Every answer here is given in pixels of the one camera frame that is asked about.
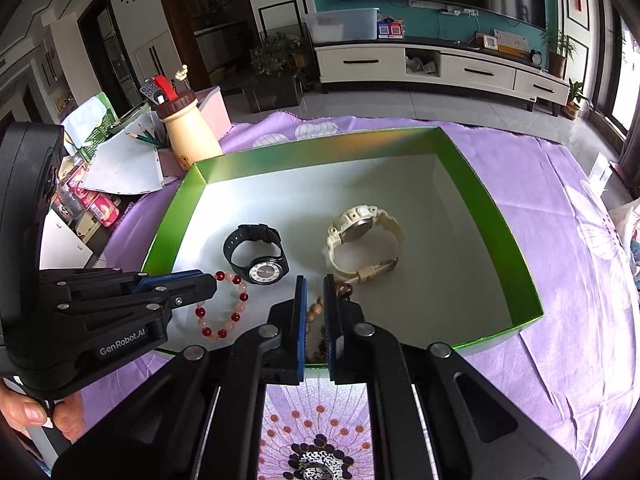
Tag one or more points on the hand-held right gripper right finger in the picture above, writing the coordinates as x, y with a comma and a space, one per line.
328, 330

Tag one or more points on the small potted plant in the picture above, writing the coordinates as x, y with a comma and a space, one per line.
574, 100

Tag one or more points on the purple floral tablecloth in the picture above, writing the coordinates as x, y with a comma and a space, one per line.
550, 260

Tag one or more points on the white figurine pen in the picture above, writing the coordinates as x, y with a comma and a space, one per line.
181, 74

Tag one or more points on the cream wrist watch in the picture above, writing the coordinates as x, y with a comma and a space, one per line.
357, 225

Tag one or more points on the bundle of pencils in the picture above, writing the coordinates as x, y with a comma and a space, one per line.
147, 137

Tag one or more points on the person's left hand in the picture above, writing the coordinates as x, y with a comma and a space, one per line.
35, 412

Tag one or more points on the white tv cabinet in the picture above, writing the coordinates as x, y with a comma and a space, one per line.
480, 72

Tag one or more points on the pink box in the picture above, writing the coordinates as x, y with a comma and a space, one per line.
215, 110

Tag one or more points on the green cardboard box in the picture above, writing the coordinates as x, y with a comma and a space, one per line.
425, 240

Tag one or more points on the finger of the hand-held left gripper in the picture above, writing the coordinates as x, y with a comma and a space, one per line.
170, 278
190, 297

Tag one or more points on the bottle-shaped pen holder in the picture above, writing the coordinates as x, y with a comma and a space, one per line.
192, 135

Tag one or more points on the large potted plant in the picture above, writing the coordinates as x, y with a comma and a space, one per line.
275, 60

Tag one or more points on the white power strip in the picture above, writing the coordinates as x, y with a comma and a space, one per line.
445, 8

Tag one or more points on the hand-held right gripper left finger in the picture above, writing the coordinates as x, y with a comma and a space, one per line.
300, 330

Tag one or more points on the clear plastic storage bin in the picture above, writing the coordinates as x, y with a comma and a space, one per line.
345, 25

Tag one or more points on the desk calendar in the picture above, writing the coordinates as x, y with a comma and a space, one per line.
511, 42

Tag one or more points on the black wrist watch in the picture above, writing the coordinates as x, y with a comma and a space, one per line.
265, 272

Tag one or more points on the green booklet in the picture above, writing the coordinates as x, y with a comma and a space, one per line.
97, 125

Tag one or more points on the small wooden clock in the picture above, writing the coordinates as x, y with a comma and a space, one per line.
487, 42

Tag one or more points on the potted plant in brown pot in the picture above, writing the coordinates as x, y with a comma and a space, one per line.
557, 57

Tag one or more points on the white plastic bag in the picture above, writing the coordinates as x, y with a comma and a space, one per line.
627, 240

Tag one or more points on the white paper sheet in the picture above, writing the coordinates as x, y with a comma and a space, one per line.
125, 165

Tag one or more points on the pink snack packets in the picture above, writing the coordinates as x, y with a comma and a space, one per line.
92, 202

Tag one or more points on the black alarm clock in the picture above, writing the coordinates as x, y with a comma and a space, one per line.
537, 58

